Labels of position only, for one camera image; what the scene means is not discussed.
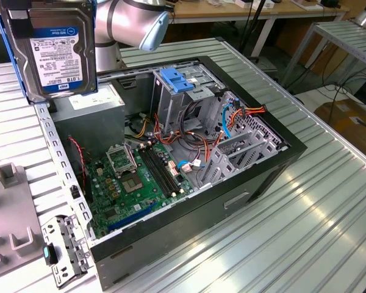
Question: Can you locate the orange red power wire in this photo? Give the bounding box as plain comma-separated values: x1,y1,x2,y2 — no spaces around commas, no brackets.
226,104,268,129

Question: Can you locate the yellow black power wire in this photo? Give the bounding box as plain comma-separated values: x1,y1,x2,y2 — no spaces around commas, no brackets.
124,117,156,139

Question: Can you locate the hard disk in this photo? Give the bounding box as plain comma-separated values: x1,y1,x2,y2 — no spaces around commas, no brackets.
0,0,99,105

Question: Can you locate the grey metal drive cage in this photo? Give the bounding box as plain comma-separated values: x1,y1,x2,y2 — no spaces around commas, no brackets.
151,62,227,139

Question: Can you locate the short blue board wire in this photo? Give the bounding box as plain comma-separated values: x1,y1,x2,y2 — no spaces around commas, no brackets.
176,160,207,175

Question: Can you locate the grey parts rack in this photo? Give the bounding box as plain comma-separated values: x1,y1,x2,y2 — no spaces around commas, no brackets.
0,163,47,281

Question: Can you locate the black open PC case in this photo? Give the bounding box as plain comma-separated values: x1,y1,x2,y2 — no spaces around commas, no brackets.
33,56,308,291

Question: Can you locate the brown cardboard box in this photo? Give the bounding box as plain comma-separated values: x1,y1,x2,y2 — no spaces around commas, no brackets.
313,98,366,157

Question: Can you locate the blue expansion slot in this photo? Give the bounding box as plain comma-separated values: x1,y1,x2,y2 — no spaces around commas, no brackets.
107,202,159,232

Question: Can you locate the blue plastic drive latch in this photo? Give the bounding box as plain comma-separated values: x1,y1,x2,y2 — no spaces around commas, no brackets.
159,67,195,94

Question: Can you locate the metal slat side table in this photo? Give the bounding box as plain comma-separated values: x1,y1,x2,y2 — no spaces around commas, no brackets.
280,20,366,89

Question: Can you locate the red black fan wire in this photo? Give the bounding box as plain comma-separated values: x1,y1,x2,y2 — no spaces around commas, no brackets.
67,136,88,187

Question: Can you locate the green motherboard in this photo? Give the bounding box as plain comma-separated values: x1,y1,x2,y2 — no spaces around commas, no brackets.
84,142,196,241

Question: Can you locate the grey metal disk bay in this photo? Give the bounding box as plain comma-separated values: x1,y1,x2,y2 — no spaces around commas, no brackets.
198,90,290,190

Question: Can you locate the red orange wire harness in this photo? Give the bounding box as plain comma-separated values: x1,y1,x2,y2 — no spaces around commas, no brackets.
154,112,225,167

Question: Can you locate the thick black cable bundle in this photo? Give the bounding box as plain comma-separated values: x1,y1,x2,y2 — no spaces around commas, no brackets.
178,100,210,146

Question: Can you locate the grey power supply unit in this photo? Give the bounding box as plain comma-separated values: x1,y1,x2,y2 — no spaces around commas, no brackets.
50,82,126,157

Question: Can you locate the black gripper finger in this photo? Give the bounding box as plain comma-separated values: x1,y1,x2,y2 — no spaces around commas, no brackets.
8,9,34,39

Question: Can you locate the black teal latch tab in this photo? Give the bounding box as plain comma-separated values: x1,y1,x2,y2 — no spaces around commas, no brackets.
42,242,58,265

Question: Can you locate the long wooden desk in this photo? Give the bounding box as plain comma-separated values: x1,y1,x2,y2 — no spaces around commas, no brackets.
0,0,350,59

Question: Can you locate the blue data wire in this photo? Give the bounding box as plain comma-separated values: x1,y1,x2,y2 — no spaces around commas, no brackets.
222,96,241,139

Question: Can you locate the grey metal slot retainer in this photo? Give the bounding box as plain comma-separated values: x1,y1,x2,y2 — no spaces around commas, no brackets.
40,213,93,289

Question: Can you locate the CPU socket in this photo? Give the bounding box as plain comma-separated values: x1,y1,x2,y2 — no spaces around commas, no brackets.
119,173,146,195

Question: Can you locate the black RAM slot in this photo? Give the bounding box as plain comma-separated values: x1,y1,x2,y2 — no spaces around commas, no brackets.
150,145,184,193
143,146,177,196
139,146,173,198
146,145,181,195

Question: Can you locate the metal socket cover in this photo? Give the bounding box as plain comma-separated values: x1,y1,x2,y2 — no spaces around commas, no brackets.
105,144,138,178

